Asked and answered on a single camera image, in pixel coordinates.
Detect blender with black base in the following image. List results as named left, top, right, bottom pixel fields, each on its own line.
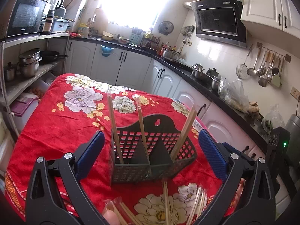
left=47, top=0, right=64, bottom=18

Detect black microwave oven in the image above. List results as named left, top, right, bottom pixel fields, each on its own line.
left=1, top=0, right=47, bottom=39

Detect black frying pan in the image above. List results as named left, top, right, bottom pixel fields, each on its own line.
left=40, top=50, right=68, bottom=63

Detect white upper cabinet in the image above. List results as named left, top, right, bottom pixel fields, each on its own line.
left=241, top=0, right=299, bottom=38

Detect steel kettle on stove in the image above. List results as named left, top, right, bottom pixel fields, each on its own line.
left=191, top=64, right=206, bottom=81

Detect red floral tablecloth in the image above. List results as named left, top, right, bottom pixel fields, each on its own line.
left=4, top=73, right=247, bottom=225

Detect black plastic utensil basket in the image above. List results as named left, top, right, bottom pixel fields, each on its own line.
left=109, top=114, right=197, bottom=183

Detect hanging metal ladle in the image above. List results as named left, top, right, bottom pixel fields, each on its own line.
left=247, top=47, right=261, bottom=77

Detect left hand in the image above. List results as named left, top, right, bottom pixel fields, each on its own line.
left=103, top=209, right=121, bottom=225

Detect hanging wire strainer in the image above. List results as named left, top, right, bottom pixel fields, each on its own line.
left=235, top=45, right=253, bottom=80

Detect green hanging spatula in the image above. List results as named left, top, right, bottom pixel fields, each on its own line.
left=270, top=57, right=285, bottom=89

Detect purple lid storage box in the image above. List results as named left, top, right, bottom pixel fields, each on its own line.
left=10, top=92, right=39, bottom=133

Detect black range hood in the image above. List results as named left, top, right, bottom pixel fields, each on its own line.
left=190, top=0, right=247, bottom=48

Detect stainless steel stacked pots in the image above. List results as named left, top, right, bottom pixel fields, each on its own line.
left=18, top=48, right=42, bottom=78

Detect chopsticks compartment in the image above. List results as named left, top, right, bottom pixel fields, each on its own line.
left=107, top=93, right=124, bottom=164
left=134, top=95, right=150, bottom=165
left=170, top=105, right=197, bottom=161

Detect small wall fan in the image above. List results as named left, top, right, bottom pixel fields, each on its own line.
left=158, top=21, right=174, bottom=36

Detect chopsticks table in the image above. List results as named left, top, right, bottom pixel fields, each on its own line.
left=186, top=186, right=206, bottom=225

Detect blue hanging bowl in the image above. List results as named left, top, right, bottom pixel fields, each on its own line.
left=101, top=45, right=114, bottom=57

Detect metal kitchen shelf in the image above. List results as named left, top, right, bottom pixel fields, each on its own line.
left=1, top=33, right=70, bottom=137

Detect clear plastic bag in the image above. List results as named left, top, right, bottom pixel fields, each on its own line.
left=218, top=76, right=249, bottom=113

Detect chopsticks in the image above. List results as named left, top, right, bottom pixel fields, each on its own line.
left=102, top=196, right=142, bottom=225
left=162, top=181, right=170, bottom=225

